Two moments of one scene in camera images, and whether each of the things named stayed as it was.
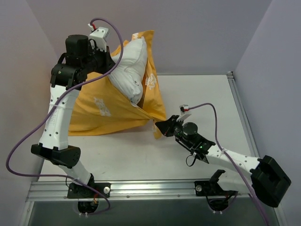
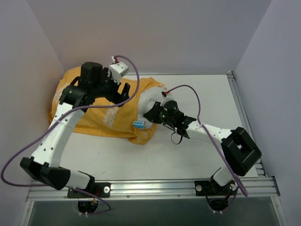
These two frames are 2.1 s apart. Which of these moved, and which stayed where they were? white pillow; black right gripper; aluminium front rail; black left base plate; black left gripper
Moved: black right gripper; white pillow; black left gripper
Stayed: black left base plate; aluminium front rail
